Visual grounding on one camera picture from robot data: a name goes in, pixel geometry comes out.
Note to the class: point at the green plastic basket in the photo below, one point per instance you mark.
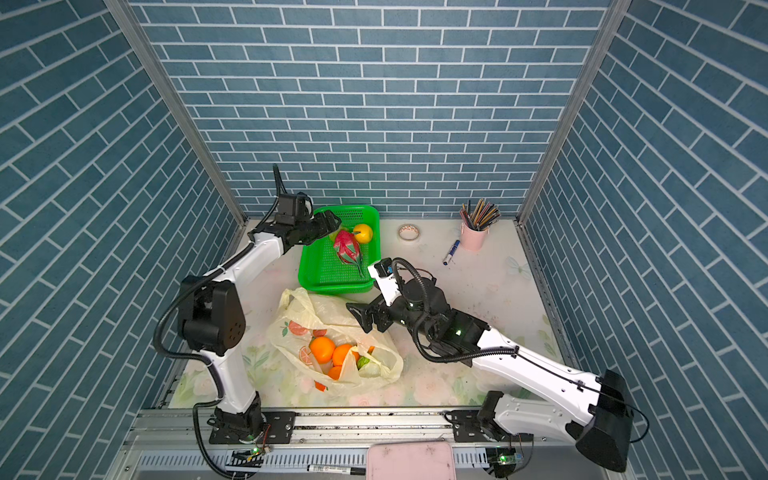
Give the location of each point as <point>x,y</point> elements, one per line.
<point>320,269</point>

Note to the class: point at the pink pencil cup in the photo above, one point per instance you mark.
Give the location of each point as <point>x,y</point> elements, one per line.
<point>471,239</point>

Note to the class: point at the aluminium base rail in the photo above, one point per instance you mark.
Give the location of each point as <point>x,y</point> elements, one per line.
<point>342,437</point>

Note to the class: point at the pink dragon fruit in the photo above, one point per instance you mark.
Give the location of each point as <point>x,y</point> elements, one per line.
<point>348,250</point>

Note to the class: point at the orange fruit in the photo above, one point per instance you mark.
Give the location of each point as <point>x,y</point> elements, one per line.
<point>341,352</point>
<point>322,349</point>

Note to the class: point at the black marker pen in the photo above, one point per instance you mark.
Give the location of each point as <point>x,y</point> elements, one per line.
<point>340,470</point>

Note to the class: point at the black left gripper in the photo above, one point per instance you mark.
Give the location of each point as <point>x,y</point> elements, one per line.
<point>321,227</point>

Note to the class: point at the yellowish plastic bag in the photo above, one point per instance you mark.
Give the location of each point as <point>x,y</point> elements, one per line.
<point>302,316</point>

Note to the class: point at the aluminium corner post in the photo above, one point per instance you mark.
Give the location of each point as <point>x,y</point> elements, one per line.
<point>129,25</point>
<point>593,60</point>

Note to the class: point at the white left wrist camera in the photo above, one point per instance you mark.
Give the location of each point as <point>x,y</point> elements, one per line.
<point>294,209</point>

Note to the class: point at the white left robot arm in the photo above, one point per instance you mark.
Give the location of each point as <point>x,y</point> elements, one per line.
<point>206,321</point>

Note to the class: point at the aluminium corner post right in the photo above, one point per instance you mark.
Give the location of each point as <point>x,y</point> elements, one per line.
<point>593,60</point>

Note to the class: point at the pink box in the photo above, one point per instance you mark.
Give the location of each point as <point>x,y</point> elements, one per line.
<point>422,460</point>

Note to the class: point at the blue white marker pen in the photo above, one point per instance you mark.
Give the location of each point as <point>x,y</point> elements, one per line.
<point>451,253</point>

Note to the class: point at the tape roll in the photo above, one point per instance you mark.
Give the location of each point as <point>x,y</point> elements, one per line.
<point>408,233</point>

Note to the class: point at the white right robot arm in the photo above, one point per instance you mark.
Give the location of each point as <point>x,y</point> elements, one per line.
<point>599,412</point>

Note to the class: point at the aluminium corner post left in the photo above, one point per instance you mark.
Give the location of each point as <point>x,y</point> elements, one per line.
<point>129,25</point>

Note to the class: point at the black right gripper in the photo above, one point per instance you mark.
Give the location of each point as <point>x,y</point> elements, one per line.
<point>367,319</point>

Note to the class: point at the coloured pencils bunch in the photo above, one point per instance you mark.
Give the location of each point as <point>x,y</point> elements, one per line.
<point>479,216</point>

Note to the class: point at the yellow pear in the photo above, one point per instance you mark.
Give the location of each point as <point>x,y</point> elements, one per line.
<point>363,233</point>

